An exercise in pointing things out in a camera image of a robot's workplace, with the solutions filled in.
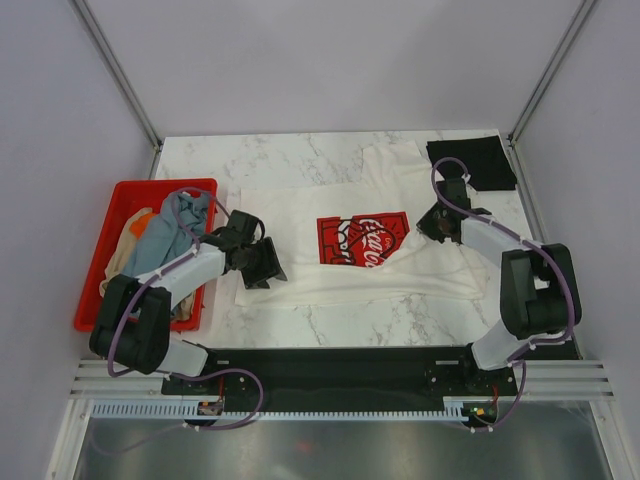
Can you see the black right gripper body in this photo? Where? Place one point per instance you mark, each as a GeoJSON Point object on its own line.
{"type": "Point", "coordinates": [431, 224]}

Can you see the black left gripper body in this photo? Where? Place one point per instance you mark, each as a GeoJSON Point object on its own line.
{"type": "Point", "coordinates": [245, 246]}

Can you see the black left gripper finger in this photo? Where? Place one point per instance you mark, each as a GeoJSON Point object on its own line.
{"type": "Point", "coordinates": [256, 272]}
{"type": "Point", "coordinates": [271, 267]}

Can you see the white t-shirt red print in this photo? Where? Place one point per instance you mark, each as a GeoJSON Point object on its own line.
{"type": "Point", "coordinates": [358, 242]}

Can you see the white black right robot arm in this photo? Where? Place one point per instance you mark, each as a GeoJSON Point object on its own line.
{"type": "Point", "coordinates": [539, 301]}

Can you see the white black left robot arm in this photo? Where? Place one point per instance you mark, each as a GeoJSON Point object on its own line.
{"type": "Point", "coordinates": [132, 330]}

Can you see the folded black t-shirt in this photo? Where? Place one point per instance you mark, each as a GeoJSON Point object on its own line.
{"type": "Point", "coordinates": [484, 158]}

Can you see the light blue t-shirt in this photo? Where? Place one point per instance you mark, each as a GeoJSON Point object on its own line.
{"type": "Point", "coordinates": [190, 211]}

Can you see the beige t-shirt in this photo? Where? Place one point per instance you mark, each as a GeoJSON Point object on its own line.
{"type": "Point", "coordinates": [117, 260]}

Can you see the orange garment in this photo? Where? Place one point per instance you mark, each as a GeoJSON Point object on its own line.
{"type": "Point", "coordinates": [138, 226]}

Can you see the red plastic bin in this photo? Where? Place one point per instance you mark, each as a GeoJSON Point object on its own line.
{"type": "Point", "coordinates": [128, 197]}

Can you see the left aluminium frame post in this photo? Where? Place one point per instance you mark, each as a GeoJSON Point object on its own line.
{"type": "Point", "coordinates": [109, 58]}

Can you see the aluminium frame post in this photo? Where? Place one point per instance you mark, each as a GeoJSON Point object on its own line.
{"type": "Point", "coordinates": [560, 53]}
{"type": "Point", "coordinates": [109, 58]}

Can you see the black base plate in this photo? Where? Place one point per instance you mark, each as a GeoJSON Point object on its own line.
{"type": "Point", "coordinates": [343, 378]}

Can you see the white slotted cable duct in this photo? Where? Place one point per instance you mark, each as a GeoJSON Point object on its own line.
{"type": "Point", "coordinates": [193, 410]}

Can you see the right aluminium frame post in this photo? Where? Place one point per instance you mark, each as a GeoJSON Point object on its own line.
{"type": "Point", "coordinates": [560, 53]}

